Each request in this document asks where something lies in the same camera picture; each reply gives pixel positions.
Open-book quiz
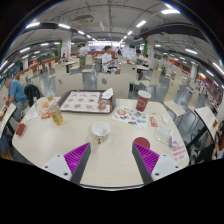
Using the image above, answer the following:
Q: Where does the brown food tray, paper liner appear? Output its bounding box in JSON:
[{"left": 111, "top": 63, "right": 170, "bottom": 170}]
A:
[{"left": 57, "top": 89, "right": 117, "bottom": 115}]

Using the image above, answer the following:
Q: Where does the clear plastic packet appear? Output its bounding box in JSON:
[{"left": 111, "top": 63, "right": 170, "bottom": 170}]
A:
[{"left": 154, "top": 124, "right": 174, "bottom": 147}]

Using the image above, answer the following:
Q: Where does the group of ceiling lights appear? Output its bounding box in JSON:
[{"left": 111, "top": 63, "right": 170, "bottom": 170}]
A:
[{"left": 0, "top": 8, "right": 224, "bottom": 78}]

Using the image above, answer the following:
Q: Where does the group of beige chairs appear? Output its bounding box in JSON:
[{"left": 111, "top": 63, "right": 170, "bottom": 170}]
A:
[{"left": 19, "top": 54, "right": 214, "bottom": 111}]

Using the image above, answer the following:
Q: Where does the small red sauce packet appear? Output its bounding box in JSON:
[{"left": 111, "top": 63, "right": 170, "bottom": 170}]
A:
[{"left": 149, "top": 115, "right": 159, "bottom": 128}]

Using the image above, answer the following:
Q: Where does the colourful printed sticker sheet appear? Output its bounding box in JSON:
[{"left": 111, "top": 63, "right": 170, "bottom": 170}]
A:
[{"left": 111, "top": 105, "right": 149, "bottom": 130}]

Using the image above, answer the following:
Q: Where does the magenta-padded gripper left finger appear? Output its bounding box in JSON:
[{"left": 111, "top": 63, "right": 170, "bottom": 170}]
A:
[{"left": 42, "top": 142, "right": 92, "bottom": 186}]

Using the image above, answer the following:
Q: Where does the red paper cup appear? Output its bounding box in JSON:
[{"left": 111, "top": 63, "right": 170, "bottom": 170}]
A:
[{"left": 135, "top": 89, "right": 152, "bottom": 113}]

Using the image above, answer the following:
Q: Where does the person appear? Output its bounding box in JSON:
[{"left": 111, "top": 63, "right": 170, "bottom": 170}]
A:
[
  {"left": 131, "top": 48, "right": 149, "bottom": 81},
  {"left": 78, "top": 43, "right": 89, "bottom": 69},
  {"left": 101, "top": 45, "right": 118, "bottom": 74},
  {"left": 3, "top": 77, "right": 29, "bottom": 121},
  {"left": 199, "top": 121, "right": 224, "bottom": 164}
]

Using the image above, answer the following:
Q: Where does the clear bottle with yellow cap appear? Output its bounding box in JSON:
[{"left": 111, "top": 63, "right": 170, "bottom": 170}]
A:
[{"left": 48, "top": 96, "right": 64, "bottom": 126}]

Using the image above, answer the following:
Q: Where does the ceiling air conditioner unit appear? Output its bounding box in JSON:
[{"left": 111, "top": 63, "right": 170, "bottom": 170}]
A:
[{"left": 73, "top": 14, "right": 95, "bottom": 25}]

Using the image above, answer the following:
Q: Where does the white striped cup, gold handle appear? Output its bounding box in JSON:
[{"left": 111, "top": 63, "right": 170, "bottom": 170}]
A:
[{"left": 91, "top": 121, "right": 111, "bottom": 145}]

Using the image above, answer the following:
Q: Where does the white paper napkin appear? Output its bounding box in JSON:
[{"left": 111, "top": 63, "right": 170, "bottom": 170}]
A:
[{"left": 100, "top": 87, "right": 115, "bottom": 100}]

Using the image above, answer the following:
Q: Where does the small red card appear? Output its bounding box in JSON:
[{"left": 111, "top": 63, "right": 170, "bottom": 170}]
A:
[{"left": 15, "top": 122, "right": 27, "bottom": 137}]

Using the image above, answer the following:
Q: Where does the white paper card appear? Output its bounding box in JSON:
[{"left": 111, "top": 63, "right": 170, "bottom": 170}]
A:
[{"left": 23, "top": 110, "right": 40, "bottom": 123}]

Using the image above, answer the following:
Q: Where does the beige chair with round hole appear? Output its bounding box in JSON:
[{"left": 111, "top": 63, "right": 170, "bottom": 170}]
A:
[{"left": 96, "top": 72, "right": 131, "bottom": 100}]

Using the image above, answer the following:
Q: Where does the white crumpled tissue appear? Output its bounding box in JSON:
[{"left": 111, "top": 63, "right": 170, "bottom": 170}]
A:
[{"left": 161, "top": 114, "right": 170, "bottom": 126}]

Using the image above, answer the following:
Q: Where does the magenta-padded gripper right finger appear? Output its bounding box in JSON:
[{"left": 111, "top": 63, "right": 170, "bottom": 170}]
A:
[{"left": 131, "top": 142, "right": 184, "bottom": 185}]

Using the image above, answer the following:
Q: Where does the clear plastic bag with snack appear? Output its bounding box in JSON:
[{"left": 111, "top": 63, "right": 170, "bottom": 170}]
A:
[{"left": 33, "top": 96, "right": 54, "bottom": 120}]

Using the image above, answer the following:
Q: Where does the black backpack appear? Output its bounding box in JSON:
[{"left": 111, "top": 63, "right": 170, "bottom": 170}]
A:
[{"left": 24, "top": 83, "right": 42, "bottom": 108}]

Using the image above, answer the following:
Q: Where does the neighbouring beige table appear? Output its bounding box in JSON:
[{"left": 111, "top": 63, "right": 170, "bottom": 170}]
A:
[
  {"left": 0, "top": 103, "right": 17, "bottom": 138},
  {"left": 194, "top": 105, "right": 219, "bottom": 141}
]

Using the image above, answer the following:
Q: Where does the white table notice, pink print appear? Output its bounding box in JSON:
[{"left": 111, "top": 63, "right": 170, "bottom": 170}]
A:
[{"left": 169, "top": 143, "right": 190, "bottom": 163}]

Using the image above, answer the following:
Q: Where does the flat round red coaster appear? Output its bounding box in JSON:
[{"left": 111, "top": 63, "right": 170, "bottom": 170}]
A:
[{"left": 133, "top": 136, "right": 151, "bottom": 150}]

